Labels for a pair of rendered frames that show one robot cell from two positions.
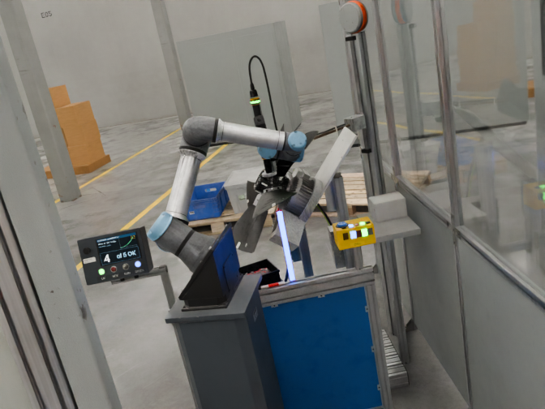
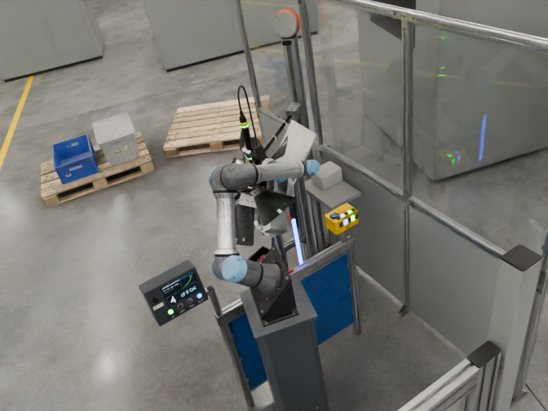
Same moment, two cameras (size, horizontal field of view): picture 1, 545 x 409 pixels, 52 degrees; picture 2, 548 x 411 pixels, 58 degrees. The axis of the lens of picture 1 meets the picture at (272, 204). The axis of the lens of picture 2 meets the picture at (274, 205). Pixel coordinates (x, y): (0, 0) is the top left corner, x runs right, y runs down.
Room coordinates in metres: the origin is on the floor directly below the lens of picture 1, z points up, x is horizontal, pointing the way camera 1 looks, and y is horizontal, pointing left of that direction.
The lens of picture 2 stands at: (0.39, 0.88, 2.80)
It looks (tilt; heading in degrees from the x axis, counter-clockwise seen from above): 37 degrees down; 336
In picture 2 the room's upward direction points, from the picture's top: 12 degrees counter-clockwise
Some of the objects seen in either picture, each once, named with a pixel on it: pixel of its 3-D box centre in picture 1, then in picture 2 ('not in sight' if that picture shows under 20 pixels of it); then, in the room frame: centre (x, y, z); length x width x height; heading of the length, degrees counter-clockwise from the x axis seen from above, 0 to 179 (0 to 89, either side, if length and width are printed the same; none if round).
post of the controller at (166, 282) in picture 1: (168, 286); (214, 301); (2.17, 0.51, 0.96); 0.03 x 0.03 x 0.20; 1
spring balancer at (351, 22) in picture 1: (353, 17); (287, 23); (2.97, -0.60, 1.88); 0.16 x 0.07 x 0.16; 36
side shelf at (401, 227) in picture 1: (386, 223); (329, 189); (2.67, -0.56, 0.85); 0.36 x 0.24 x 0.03; 1
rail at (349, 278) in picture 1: (272, 294); (288, 279); (2.18, 0.08, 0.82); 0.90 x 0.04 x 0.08; 91
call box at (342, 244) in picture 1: (354, 234); (342, 219); (2.19, -0.32, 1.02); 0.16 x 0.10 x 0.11; 91
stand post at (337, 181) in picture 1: (353, 277); (306, 233); (2.69, -0.35, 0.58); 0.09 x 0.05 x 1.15; 1
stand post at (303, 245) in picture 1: (315, 305); (280, 262); (2.68, -0.12, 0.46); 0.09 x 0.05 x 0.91; 1
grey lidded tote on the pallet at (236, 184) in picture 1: (250, 189); (117, 139); (5.73, 0.21, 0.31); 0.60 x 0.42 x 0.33; 171
